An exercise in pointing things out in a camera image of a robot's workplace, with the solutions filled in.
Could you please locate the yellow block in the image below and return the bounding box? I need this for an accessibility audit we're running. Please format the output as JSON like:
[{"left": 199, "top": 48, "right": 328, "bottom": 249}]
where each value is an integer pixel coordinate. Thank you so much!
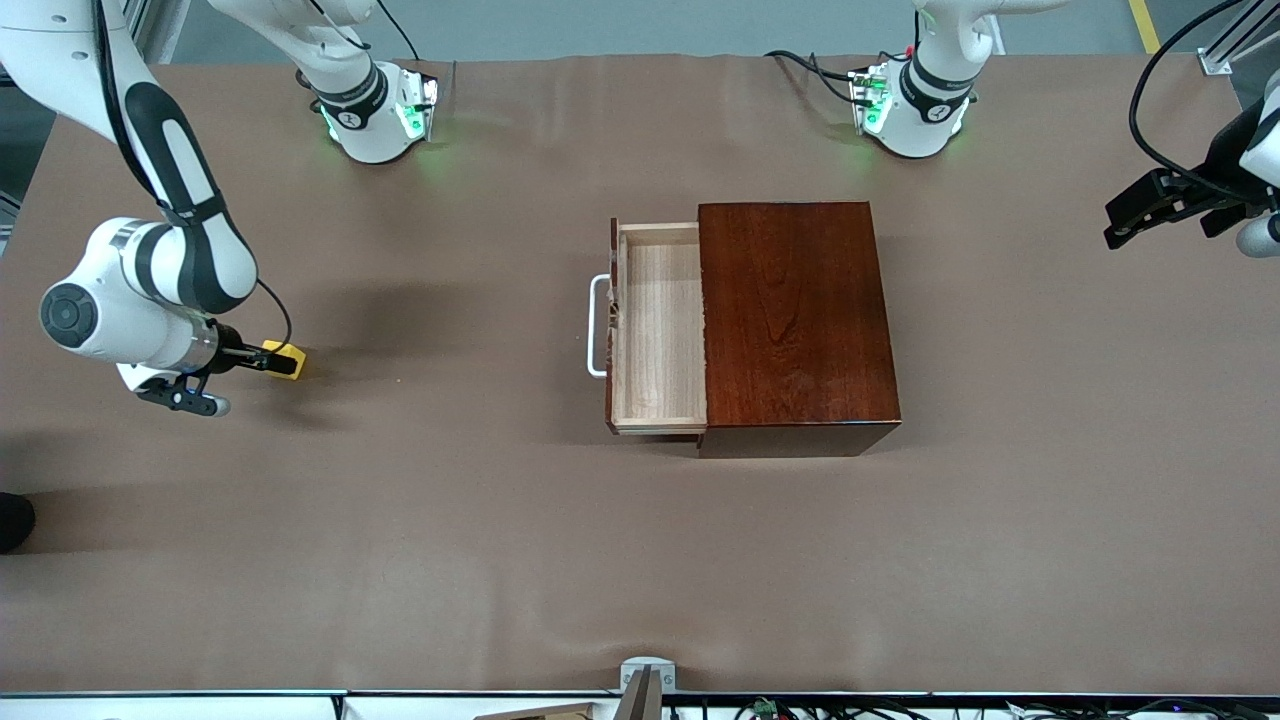
[{"left": 262, "top": 340, "right": 307, "bottom": 382}]

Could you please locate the light wood drawer white handle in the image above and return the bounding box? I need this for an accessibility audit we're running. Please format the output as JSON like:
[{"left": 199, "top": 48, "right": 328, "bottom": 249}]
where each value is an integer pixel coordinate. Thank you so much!
[{"left": 588, "top": 218, "right": 709, "bottom": 437}]

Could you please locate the black round object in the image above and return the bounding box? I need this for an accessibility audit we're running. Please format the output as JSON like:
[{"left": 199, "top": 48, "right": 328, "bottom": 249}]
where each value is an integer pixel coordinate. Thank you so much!
[{"left": 0, "top": 493, "right": 37, "bottom": 554}]

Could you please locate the brown table cloth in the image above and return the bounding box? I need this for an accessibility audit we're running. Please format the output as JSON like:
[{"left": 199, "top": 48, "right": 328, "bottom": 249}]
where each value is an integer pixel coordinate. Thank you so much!
[{"left": 0, "top": 52, "right": 1280, "bottom": 696}]

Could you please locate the dark brown wooden cabinet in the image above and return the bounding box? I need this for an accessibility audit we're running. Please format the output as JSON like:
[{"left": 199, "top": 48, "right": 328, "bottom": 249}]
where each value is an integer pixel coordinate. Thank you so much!
[{"left": 697, "top": 201, "right": 903, "bottom": 459}]

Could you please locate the brown cardboard piece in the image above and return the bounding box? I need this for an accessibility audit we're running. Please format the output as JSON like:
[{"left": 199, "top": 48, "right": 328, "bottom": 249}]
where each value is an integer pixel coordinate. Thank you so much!
[{"left": 473, "top": 702, "right": 601, "bottom": 720}]

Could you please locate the aluminium frame post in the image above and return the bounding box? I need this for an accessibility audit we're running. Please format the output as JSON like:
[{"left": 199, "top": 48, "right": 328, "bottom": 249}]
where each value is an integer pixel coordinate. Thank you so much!
[
  {"left": 1198, "top": 0, "right": 1280, "bottom": 77},
  {"left": 128, "top": 0, "right": 161, "bottom": 63}
]

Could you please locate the black right arm base cable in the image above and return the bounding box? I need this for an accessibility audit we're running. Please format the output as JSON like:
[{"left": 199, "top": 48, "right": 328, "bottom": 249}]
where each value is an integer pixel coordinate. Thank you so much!
[{"left": 375, "top": 0, "right": 421, "bottom": 61}]

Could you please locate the black arm base cable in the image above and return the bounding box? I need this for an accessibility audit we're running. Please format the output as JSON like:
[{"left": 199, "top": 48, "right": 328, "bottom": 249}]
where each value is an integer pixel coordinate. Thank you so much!
[
  {"left": 765, "top": 50, "right": 863, "bottom": 106},
  {"left": 375, "top": 0, "right": 421, "bottom": 61}
]

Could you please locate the black left arm base cable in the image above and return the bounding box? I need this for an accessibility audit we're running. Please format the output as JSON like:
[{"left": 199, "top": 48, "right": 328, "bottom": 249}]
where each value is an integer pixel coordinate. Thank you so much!
[{"left": 765, "top": 50, "right": 863, "bottom": 106}]

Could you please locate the grey metal camera bracket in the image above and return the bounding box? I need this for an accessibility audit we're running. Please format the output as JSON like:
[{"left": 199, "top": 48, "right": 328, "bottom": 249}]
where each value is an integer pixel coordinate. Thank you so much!
[{"left": 615, "top": 656, "right": 677, "bottom": 720}]

